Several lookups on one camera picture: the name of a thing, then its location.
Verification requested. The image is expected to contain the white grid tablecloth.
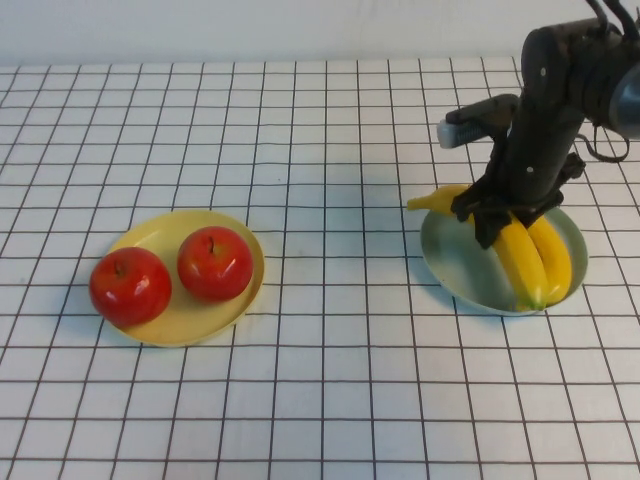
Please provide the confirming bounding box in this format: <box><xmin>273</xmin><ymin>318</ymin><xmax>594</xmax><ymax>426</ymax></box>
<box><xmin>0</xmin><ymin>55</ymin><xmax>640</xmax><ymax>480</ymax></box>

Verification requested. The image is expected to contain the yellow banana with green tip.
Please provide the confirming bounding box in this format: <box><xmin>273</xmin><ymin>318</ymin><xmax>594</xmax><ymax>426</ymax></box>
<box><xmin>406</xmin><ymin>184</ymin><xmax>547</xmax><ymax>312</ymax></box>

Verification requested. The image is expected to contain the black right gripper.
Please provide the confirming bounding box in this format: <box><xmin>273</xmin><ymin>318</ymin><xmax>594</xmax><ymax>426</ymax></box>
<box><xmin>449</xmin><ymin>144</ymin><xmax>586</xmax><ymax>250</ymax></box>

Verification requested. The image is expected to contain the red apple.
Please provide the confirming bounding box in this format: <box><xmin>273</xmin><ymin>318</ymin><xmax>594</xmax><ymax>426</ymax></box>
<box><xmin>177</xmin><ymin>226</ymin><xmax>254</xmax><ymax>304</ymax></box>
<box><xmin>88</xmin><ymin>246</ymin><xmax>174</xmax><ymax>329</ymax></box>

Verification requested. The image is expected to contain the black right camera cable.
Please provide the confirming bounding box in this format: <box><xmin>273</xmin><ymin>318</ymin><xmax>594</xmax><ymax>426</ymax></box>
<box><xmin>574</xmin><ymin>119</ymin><xmax>632</xmax><ymax>164</ymax></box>

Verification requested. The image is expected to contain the yellow round plate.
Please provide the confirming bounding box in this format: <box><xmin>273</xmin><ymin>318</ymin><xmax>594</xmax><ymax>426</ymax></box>
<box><xmin>102</xmin><ymin>208</ymin><xmax>266</xmax><ymax>348</ymax></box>

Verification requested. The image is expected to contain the pale teal round plate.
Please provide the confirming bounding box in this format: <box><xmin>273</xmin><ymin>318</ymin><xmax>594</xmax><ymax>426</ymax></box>
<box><xmin>419</xmin><ymin>199</ymin><xmax>590</xmax><ymax>317</ymax></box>

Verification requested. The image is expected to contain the yellow banana with hooked stem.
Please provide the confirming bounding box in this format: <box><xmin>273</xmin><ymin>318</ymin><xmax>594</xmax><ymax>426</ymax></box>
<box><xmin>527</xmin><ymin>212</ymin><xmax>574</xmax><ymax>307</ymax></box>

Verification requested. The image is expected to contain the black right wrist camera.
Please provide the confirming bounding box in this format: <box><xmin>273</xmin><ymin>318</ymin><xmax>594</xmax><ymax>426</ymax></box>
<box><xmin>437</xmin><ymin>93</ymin><xmax>521</xmax><ymax>150</ymax></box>

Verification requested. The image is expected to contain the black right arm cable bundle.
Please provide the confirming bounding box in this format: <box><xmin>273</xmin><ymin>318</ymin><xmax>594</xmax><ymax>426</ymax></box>
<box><xmin>584</xmin><ymin>0</ymin><xmax>640</xmax><ymax>39</ymax></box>

